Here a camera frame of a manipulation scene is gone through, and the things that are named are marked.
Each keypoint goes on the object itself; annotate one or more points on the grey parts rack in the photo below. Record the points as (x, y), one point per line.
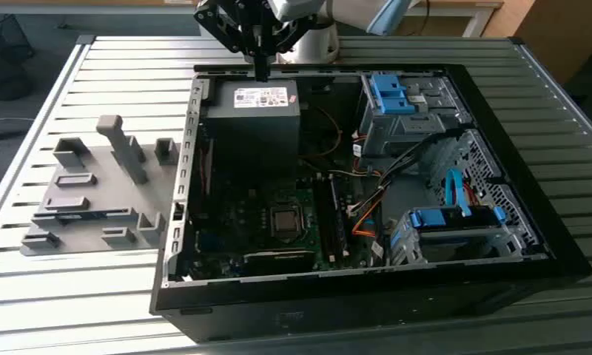
(98, 185)

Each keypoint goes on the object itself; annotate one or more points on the dark RAM stick with label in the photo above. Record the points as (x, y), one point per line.
(69, 215)

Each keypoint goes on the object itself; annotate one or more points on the wooden cabinet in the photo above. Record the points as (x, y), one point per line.
(562, 37)

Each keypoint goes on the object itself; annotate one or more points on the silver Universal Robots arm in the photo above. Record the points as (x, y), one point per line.
(316, 44)

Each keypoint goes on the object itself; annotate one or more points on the black graphics card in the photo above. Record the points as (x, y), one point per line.
(276, 262)

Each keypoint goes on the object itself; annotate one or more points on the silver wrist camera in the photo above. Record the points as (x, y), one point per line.
(296, 9)

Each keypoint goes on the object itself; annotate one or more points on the grey power supply unit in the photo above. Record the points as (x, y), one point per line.
(250, 140)

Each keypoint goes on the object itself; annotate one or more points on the silver CPU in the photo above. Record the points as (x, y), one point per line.
(285, 221)

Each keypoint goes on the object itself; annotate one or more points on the white frame desk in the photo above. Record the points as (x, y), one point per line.
(478, 22)

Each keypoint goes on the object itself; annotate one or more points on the black RAM slot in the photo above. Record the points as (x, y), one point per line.
(322, 222)

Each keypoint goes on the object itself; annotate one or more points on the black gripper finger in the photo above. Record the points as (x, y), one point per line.
(288, 35)
(221, 26)

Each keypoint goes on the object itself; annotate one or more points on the grey metal drive cage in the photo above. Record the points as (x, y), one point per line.
(414, 125)

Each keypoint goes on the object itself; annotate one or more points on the blue plastic drive carrier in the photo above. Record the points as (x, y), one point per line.
(386, 100)

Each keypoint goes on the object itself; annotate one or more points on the green motherboard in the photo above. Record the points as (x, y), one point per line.
(236, 218)

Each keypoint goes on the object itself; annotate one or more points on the CPU socket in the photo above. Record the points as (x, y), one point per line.
(285, 235)

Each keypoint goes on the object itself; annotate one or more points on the grey metal disk bay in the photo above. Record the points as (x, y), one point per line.
(473, 236)

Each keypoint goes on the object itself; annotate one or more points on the black open PC case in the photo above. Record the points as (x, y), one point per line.
(325, 307)

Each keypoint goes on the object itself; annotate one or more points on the hard disk in blue carrier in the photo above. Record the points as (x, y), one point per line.
(426, 218)

